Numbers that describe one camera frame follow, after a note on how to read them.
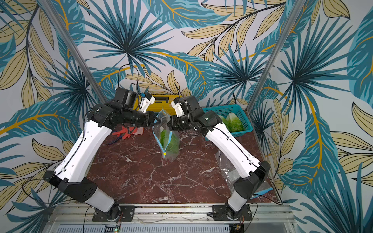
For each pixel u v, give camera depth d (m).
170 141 0.67
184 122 0.57
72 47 0.82
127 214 0.73
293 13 0.70
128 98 0.51
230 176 0.85
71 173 0.40
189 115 0.51
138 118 0.56
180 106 0.63
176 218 0.73
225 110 1.21
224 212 0.73
